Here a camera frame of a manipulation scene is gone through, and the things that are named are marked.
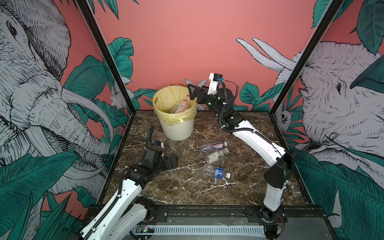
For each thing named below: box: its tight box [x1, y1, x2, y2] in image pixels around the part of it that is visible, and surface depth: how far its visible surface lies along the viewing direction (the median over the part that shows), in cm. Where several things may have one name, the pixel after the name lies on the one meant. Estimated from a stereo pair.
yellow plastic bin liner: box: [152, 85, 198, 126], surface depth 86 cm
